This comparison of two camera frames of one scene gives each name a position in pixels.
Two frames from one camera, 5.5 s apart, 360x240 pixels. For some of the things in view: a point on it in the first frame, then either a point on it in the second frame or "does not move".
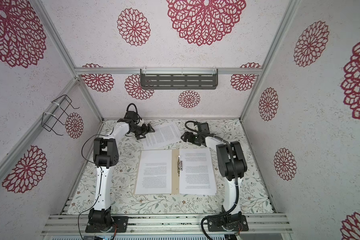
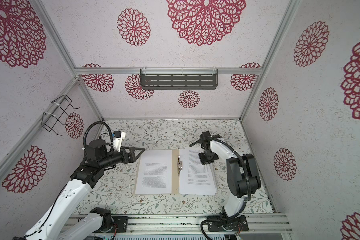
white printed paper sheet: (154, 174) does not move
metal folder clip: (179, 165) does not move
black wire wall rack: (49, 120) does not move
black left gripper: (145, 131) to (132, 158)
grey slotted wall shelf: (180, 78) does not move
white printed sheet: (164, 134) to (196, 179)
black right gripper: (187, 137) to (203, 161)
